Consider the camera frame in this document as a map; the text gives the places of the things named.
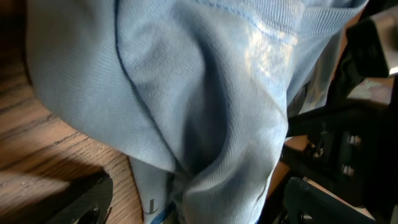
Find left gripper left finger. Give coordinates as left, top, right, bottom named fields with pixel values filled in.
left=46, top=175, right=113, bottom=224

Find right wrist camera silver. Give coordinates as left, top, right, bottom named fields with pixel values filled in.
left=346, top=6, right=397, bottom=78

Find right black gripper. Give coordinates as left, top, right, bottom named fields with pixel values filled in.
left=280, top=100, right=397, bottom=215

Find light blue printed t-shirt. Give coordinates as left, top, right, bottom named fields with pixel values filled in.
left=26, top=0, right=366, bottom=223

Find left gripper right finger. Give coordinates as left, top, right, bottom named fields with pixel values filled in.
left=284, top=177, right=373, bottom=224

